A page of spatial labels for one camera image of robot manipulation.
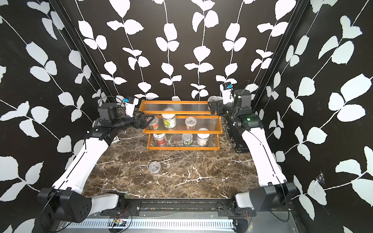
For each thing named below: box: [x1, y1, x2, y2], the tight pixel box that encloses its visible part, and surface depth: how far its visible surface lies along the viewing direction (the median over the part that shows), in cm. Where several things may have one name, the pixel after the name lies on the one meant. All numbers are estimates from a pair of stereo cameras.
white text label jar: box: [196, 133, 211, 147], surface depth 92 cm
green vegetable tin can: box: [181, 133, 193, 146], surface depth 95 cm
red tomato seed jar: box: [152, 133, 167, 147], surface depth 94 cm
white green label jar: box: [161, 113, 177, 130], surface depth 86 cm
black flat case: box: [225, 114, 251, 154], surface depth 53 cm
